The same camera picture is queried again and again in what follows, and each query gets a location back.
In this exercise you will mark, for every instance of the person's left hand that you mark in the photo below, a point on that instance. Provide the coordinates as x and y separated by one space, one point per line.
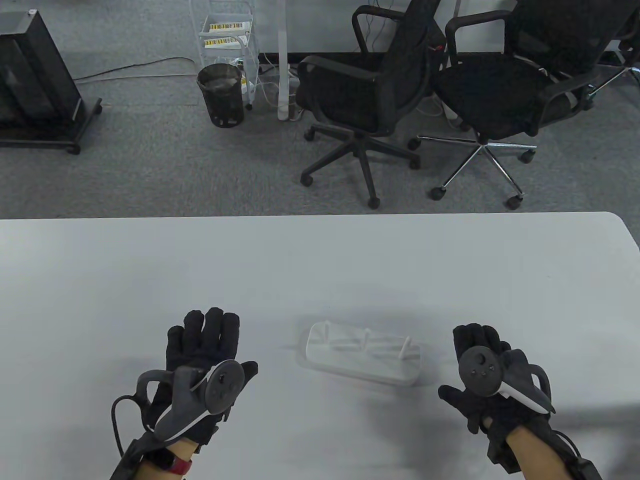
205 340

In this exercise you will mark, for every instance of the person's right hand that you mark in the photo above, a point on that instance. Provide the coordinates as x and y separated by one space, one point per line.
475 335

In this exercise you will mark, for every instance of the white Hanoi Tower peg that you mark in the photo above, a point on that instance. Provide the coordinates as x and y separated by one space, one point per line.
406 349
367 340
326 334

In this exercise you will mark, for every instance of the smooth white Hanoi Tower plate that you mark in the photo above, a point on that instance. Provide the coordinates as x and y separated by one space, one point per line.
345 361

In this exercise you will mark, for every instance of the person's left forearm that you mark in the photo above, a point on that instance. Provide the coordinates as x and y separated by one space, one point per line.
152 474

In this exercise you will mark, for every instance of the person's right forearm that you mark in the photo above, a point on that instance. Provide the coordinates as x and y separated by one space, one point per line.
537 460

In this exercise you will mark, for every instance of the grey right hand controller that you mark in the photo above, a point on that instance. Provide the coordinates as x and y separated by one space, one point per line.
480 372

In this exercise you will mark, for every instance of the grey hand controller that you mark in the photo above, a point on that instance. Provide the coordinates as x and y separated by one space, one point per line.
480 372
222 385

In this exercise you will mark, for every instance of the grey left hand controller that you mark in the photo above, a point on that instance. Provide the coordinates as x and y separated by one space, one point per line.
222 385

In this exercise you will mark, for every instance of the black office chair chrome base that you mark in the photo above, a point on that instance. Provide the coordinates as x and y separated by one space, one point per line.
480 95

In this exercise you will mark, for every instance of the black mesh waste bin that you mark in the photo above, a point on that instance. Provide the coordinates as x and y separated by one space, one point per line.
220 95

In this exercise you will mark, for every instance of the black office chair plastic base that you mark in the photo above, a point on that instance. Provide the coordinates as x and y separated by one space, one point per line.
345 95

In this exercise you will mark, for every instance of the white desk leg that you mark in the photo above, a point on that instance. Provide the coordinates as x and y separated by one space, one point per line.
284 60

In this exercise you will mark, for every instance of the white box yellow label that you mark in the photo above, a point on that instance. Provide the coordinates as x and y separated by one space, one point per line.
225 42
230 25

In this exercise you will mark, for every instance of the black wheeled cabinet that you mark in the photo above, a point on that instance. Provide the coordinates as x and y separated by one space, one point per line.
30 75

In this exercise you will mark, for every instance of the black right wrist camera unit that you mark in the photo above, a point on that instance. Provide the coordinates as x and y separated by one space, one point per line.
502 455

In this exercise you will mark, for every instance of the black wrist camera unit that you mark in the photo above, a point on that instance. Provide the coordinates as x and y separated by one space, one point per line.
502 455
127 460

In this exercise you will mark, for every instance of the black left wrist camera unit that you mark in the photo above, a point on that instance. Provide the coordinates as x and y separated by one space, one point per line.
127 460

